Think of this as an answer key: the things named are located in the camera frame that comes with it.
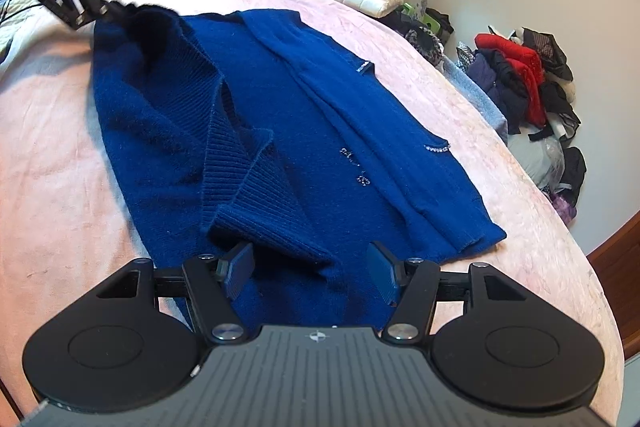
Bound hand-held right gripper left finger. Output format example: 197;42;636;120
95;241;256;345

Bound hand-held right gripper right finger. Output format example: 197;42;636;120
367;241;538;344

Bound blue knit sweater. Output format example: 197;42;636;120
91;6;507;328

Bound dark patterned clothes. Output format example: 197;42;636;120
385;14;446;68

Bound pile of clothes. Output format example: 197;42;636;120
457;26;588;228

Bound grey quilted bedding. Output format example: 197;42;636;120
0;0;48;68

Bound light blue towel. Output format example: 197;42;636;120
442;57;511;148

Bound brown wooden door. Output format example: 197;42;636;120
585;212;640;288

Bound green item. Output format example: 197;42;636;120
402;2;441;32

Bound black cable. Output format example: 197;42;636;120
0;0;43;24

